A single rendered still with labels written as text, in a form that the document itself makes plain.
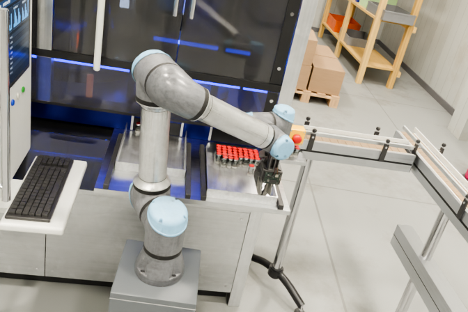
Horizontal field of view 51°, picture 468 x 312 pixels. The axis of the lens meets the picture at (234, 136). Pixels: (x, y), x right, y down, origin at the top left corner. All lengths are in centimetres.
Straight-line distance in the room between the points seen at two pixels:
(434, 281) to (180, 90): 153
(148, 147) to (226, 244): 105
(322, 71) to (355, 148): 320
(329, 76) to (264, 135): 413
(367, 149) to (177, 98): 131
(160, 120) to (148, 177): 19
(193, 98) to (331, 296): 189
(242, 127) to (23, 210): 78
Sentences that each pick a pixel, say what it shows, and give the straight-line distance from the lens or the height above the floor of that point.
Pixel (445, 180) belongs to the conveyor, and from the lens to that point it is 235.
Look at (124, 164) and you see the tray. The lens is 185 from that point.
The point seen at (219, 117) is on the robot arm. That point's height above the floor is 132.
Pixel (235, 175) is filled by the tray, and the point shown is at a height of 88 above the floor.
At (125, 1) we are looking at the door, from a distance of 191.
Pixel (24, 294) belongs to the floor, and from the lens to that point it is 263.
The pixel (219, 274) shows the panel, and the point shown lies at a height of 20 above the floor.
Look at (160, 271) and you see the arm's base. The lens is 150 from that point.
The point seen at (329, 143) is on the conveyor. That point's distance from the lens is 229.
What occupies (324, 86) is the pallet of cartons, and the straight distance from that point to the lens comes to 554.
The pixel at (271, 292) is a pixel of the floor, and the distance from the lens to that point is 279.
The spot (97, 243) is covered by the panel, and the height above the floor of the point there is 32.
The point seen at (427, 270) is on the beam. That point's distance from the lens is 241.
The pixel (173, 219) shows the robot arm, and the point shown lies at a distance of 141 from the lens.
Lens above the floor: 184
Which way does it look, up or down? 25 degrees down
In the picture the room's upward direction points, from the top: 12 degrees clockwise
